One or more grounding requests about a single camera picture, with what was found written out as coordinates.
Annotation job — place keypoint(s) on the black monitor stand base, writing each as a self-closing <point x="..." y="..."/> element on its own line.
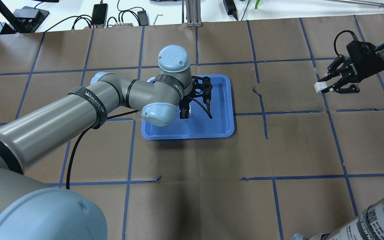
<point x="29" y="18"/>

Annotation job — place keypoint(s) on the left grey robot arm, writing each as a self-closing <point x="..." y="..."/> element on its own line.
<point x="32" y="210"/>

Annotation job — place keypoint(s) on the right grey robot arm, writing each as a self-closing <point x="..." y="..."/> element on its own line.
<point x="369" y="225"/>

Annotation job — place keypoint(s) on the aluminium frame post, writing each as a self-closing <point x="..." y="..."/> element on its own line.
<point x="192" y="13"/>

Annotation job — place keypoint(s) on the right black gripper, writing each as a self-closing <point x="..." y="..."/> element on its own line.
<point x="367" y="64"/>

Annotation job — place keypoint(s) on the black power adapter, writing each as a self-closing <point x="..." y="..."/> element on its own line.
<point x="230" y="7"/>

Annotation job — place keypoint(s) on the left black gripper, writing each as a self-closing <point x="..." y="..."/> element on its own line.
<point x="184" y="104"/>

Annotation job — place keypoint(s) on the black smartphone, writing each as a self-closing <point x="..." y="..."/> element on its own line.
<point x="99" y="14"/>

